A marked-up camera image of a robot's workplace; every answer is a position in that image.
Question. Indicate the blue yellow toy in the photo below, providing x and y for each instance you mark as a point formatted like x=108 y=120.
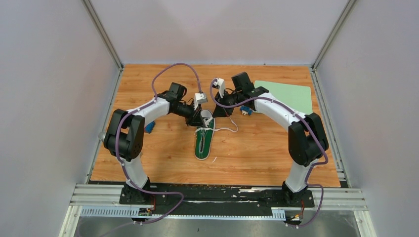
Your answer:
x=149 y=128

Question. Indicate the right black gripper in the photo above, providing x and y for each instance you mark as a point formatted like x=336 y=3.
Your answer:
x=220 y=111

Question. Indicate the green canvas sneaker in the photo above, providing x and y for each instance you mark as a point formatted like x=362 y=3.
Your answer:
x=204 y=135

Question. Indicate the blue red toy car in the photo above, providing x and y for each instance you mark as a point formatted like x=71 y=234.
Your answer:
x=246 y=110

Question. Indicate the silver microphone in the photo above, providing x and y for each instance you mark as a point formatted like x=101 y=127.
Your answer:
x=101 y=136

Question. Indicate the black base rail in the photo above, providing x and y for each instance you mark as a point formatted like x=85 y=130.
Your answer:
x=213 y=202

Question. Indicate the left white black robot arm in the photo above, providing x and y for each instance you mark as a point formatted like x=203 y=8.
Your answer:
x=125 y=134

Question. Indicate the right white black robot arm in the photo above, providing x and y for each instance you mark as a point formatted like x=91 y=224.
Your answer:
x=307 y=140

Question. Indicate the light green clipboard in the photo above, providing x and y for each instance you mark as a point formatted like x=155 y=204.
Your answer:
x=295 y=96

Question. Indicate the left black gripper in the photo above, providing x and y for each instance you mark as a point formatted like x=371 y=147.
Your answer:
x=196 y=119

